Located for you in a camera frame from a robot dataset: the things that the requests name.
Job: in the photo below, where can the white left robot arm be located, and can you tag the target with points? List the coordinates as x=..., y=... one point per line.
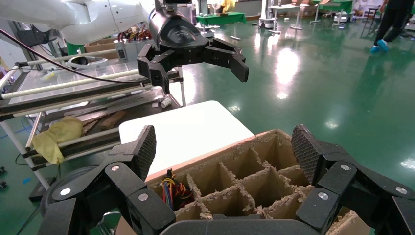
x=81, y=19

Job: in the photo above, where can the plain cardboard carton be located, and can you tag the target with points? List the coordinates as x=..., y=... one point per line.
x=100, y=45

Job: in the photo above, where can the white table with metal legs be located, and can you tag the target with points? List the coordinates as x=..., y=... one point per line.
x=285, y=7

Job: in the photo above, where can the black flat base plate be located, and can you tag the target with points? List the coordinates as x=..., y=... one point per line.
x=39, y=193

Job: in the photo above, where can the person in yellow clothes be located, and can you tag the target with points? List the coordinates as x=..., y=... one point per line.
x=228, y=5

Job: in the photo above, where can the brown cardboard divider box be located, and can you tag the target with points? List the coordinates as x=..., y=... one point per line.
x=259, y=188

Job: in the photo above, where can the brown wooden piece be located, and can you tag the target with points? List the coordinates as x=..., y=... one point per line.
x=113, y=120

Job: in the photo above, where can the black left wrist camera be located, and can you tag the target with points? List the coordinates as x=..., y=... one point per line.
x=173, y=4

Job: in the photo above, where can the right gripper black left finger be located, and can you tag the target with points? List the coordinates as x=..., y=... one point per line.
x=97, y=201

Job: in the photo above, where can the person in black clothes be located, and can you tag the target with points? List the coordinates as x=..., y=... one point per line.
x=394, y=19

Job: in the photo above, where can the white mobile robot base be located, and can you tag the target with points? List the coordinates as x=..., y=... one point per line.
x=266, y=22

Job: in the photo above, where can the clear plastic tray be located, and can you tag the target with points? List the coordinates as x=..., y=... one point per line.
x=97, y=69

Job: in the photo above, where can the yellow cloth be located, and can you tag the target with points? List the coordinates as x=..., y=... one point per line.
x=58, y=136

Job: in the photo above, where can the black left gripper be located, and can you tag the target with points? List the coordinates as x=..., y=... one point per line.
x=178, y=32

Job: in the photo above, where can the dark grey round wheel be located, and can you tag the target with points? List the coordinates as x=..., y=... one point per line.
x=61, y=178

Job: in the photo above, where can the green cloth covered table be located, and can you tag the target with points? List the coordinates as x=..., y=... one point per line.
x=220, y=18
x=337, y=5

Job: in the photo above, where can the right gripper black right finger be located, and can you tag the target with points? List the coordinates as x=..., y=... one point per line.
x=356, y=198

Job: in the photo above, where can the metal cart with foam tubes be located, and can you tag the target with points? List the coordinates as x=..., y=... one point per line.
x=64, y=85

